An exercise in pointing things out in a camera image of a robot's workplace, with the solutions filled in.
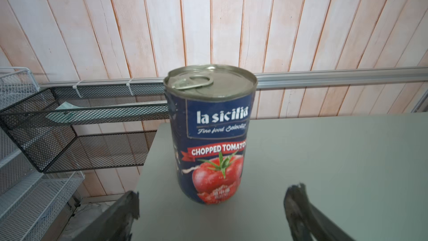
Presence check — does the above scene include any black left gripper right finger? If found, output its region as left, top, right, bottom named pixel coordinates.
left=284, top=183, right=353, bottom=241

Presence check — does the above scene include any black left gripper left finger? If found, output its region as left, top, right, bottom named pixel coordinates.
left=74, top=191, right=140, bottom=241

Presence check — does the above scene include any dark blue tomato can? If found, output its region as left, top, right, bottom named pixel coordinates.
left=163, top=64, right=257, bottom=205

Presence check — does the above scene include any grey metal cabinet box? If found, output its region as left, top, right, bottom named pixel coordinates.
left=132, top=113, right=428, bottom=241

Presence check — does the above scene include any white wire mesh shelf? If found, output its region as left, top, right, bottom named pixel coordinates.
left=1, top=66, right=85, bottom=241

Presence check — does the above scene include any black wire mesh basket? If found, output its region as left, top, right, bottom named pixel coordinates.
left=1, top=83, right=168, bottom=174

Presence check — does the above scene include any aluminium wall rail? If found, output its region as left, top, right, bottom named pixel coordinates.
left=39, top=66, right=428, bottom=91

